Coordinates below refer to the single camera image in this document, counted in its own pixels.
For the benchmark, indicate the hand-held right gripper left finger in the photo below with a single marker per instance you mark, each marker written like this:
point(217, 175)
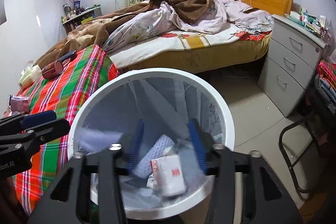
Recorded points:
point(136, 145)

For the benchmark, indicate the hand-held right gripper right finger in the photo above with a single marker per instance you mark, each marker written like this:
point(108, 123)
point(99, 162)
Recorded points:
point(197, 145)

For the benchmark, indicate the black metal chair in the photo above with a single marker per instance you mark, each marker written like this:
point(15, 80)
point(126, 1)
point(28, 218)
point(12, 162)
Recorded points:
point(286, 150)

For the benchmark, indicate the dark red jar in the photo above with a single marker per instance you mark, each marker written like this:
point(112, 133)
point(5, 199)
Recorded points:
point(52, 69)

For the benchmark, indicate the clear plastic bin liner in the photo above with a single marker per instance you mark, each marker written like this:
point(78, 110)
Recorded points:
point(162, 98)

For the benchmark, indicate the bed with floral sheet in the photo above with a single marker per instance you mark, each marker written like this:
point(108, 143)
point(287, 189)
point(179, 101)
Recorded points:
point(210, 41)

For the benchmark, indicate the dark blue flat case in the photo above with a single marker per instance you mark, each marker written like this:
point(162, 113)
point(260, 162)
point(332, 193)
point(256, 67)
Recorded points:
point(67, 57)

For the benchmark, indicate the white foam net sleeve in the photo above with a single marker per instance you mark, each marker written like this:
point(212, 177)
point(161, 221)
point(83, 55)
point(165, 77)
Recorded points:
point(157, 150)

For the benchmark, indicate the white round trash bin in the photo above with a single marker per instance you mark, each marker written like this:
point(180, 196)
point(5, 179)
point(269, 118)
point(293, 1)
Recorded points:
point(157, 74)

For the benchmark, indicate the red green plaid tablecloth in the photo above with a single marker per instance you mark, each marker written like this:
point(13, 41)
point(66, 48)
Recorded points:
point(68, 87)

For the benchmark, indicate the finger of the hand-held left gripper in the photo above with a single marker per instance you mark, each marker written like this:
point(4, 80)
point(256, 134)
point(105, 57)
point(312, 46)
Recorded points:
point(52, 128)
point(39, 119)

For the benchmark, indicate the row of small boxes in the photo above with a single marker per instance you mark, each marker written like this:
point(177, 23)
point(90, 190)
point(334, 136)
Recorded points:
point(307, 20)

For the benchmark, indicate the grey drawer cabinet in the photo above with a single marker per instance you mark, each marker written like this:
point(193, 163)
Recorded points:
point(286, 64)

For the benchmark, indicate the stack of folded clothes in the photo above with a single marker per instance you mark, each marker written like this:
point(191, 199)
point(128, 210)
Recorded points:
point(326, 87)

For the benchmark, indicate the white tissue packet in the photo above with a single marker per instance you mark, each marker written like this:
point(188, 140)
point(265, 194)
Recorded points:
point(170, 174)

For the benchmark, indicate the soft tissue pack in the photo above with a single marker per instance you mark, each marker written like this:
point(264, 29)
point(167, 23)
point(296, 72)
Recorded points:
point(30, 74)

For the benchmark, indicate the purple drink carton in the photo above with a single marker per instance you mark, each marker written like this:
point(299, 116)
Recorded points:
point(19, 103)

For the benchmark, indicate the pale floral quilt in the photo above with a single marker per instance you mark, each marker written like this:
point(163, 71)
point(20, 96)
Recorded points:
point(147, 22)

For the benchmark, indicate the brown fleece blanket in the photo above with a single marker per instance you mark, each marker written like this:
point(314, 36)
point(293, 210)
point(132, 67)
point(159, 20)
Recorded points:
point(183, 3)

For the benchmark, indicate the shelf with bottles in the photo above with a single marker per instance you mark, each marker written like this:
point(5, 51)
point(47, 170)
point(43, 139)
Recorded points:
point(78, 18)

